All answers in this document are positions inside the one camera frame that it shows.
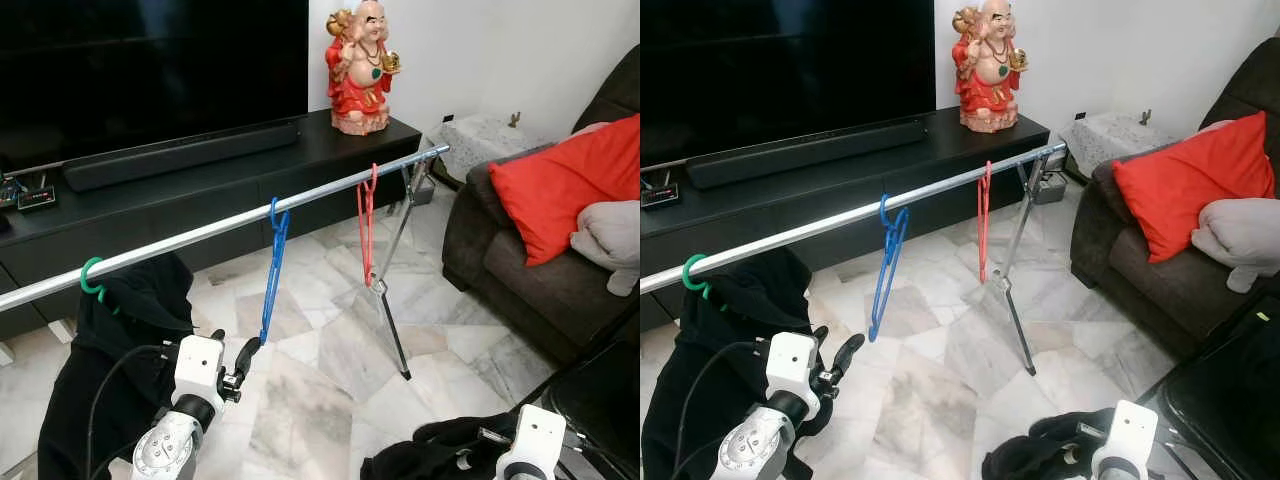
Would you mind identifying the black folding chair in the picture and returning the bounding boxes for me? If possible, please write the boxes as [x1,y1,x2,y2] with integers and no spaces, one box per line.
[528,305,641,480]
[1138,293,1280,480]

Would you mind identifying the red plastic hanger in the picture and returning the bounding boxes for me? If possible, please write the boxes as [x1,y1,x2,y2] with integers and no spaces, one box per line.
[356,162,382,287]
[976,159,995,285]

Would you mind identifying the green plastic hanger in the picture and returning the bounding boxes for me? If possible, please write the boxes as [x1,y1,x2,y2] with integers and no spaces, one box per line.
[682,252,718,302]
[79,256,123,317]

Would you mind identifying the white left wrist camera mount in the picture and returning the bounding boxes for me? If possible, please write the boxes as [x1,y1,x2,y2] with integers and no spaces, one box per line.
[764,331,824,407]
[171,334,227,407]

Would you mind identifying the blue plastic hanger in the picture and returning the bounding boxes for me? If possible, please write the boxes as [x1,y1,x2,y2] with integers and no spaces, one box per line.
[867,192,912,344]
[257,196,294,347]

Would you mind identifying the dark brown sofa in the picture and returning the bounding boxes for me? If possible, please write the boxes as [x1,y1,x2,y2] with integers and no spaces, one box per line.
[441,44,641,367]
[1069,39,1280,362]

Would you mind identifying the red cushion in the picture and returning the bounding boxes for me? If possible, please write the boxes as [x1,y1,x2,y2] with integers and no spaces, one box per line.
[1111,109,1279,265]
[487,112,641,269]

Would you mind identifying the black printed t-shirt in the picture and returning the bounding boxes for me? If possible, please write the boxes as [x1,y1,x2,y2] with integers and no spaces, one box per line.
[37,254,197,480]
[640,247,817,480]

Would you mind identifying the metal clothes rack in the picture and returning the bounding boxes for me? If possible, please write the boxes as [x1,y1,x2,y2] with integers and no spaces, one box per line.
[640,141,1072,377]
[0,144,452,382]

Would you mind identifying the grey pillow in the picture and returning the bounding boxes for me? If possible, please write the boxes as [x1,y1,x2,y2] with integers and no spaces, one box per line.
[569,199,641,299]
[1189,196,1280,295]

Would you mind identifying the side table with lace cloth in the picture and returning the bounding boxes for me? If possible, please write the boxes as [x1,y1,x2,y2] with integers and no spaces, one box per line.
[1059,109,1183,183]
[436,112,550,187]

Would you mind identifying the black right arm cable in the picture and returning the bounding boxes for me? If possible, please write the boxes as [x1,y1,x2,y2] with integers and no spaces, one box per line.
[563,435,641,476]
[1158,430,1216,480]

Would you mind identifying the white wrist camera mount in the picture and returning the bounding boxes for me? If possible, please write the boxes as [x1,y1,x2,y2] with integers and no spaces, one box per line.
[764,331,824,407]
[171,334,227,407]
[1091,399,1162,480]
[496,404,569,480]

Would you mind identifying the black soundbar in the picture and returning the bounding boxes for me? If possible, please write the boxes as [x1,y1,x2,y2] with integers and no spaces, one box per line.
[61,119,302,194]
[684,117,929,192]

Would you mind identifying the laughing Buddha statue red robe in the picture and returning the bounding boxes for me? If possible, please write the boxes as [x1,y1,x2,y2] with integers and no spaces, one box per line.
[951,0,1032,135]
[324,0,404,137]

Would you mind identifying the black television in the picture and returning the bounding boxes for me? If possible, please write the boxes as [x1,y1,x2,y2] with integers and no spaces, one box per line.
[640,0,937,169]
[0,0,310,173]

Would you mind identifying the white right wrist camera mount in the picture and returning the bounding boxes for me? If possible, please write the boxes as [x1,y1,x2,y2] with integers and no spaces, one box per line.
[496,404,569,480]
[1091,399,1162,480]

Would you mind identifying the black garment with red stripes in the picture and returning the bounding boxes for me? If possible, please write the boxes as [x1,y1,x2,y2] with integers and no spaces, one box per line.
[359,412,523,480]
[981,407,1119,480]

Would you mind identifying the black TV cabinet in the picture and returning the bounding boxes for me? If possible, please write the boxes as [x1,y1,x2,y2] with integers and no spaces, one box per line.
[0,109,424,342]
[640,106,1052,333]

